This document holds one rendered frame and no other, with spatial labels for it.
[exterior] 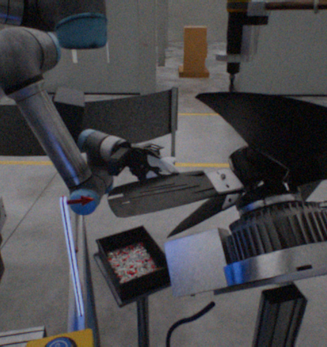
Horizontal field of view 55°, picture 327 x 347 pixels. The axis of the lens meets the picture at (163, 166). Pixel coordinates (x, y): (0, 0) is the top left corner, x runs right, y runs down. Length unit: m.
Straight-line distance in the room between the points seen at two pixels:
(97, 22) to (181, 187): 0.37
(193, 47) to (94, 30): 8.20
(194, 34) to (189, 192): 8.06
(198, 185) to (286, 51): 6.29
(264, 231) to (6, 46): 0.67
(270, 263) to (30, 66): 0.65
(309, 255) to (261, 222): 0.10
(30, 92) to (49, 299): 1.55
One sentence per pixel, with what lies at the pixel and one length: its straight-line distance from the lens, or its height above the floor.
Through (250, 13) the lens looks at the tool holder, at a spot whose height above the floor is 1.53.
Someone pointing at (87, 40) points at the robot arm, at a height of 1.49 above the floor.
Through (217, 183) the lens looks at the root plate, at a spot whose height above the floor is 1.19.
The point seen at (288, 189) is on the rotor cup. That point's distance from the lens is 0.71.
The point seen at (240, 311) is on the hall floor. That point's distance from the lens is 2.03.
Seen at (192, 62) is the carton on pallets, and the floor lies 0.39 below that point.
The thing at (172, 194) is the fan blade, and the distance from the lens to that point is 0.66.
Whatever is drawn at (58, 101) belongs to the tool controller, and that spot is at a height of 1.25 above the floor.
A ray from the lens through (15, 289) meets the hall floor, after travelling 2.28.
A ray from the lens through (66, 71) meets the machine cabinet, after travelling 6.99.
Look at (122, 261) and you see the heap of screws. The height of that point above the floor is 0.83.
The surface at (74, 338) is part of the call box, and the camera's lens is 0.58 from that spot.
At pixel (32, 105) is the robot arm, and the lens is 0.81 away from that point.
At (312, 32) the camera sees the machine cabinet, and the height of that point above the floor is 1.21.
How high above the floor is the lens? 1.53
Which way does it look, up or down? 26 degrees down
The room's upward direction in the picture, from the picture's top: straight up
